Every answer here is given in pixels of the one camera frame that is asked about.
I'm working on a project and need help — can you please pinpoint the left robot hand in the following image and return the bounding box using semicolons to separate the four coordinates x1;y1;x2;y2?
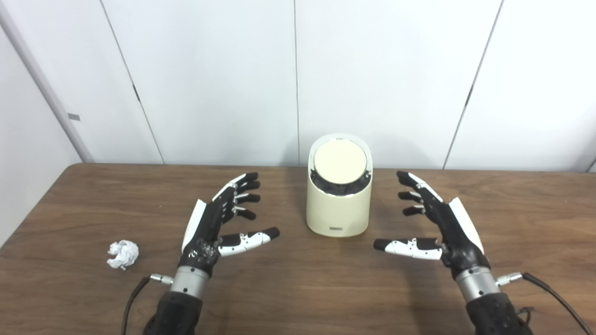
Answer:
181;172;281;278

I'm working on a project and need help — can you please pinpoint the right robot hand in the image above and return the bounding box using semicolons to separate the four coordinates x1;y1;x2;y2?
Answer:
373;170;492;281

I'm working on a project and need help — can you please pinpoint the white paper ball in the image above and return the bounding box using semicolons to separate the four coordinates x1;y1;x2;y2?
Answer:
107;240;140;270

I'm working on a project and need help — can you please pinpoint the cream desktop trash bin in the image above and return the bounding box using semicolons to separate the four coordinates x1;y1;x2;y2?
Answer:
306;134;373;238

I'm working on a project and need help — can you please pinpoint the cream round bin lid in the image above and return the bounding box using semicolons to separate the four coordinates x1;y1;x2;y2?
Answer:
313;139;368;183

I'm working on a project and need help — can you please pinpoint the black bin liner bag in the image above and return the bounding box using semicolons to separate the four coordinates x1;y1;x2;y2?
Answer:
311;170;372;196

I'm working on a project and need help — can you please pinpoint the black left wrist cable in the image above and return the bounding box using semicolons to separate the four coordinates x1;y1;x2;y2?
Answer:
121;274;175;335

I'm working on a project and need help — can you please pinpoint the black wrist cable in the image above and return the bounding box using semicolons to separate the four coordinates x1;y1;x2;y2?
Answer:
495;272;593;335
121;274;175;335

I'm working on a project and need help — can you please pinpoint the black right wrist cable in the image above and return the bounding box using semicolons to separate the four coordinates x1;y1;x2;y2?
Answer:
495;272;593;335

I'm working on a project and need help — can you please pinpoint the grey wall corner post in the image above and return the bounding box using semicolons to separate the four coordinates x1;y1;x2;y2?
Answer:
0;0;95;163

